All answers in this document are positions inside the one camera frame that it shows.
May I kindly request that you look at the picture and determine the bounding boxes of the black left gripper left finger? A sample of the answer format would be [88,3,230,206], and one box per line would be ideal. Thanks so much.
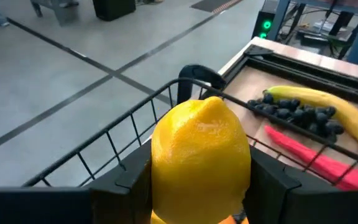
[87,139,154,224]

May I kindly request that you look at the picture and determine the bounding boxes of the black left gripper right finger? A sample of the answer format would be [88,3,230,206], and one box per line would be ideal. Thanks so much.
[242,145,311,224]

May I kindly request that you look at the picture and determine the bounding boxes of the bright red chili pepper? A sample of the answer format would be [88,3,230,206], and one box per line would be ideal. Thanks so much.
[264,124,358,191]

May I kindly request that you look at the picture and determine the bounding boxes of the yellow lemon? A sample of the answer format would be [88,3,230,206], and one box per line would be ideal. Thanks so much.
[150,95,252,224]

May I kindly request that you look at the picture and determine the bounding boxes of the small yellow banana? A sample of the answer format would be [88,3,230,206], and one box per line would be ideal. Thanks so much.
[264,85,358,153]

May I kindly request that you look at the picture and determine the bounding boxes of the black grape bunch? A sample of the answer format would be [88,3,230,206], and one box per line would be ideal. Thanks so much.
[247,93,345,144]

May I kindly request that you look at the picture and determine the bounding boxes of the black clamp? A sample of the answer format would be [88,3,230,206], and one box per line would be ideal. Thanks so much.
[177,64,226,105]

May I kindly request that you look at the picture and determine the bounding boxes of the black box with green lights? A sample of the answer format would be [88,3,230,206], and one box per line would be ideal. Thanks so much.
[252,11,276,40]

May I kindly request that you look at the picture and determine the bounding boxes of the blue-grey metal table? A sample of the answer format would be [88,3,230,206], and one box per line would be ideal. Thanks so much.
[267,0,358,60]

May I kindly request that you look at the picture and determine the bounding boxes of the black cabinet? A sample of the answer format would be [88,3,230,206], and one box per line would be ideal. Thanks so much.
[92,0,136,22]

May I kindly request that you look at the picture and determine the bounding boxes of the dark floor mat striped edge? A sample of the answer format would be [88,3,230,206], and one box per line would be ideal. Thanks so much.
[190,0,244,14]

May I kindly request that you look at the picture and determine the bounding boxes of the black wire basket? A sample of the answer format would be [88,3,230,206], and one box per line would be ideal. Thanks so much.
[22,77,358,189]

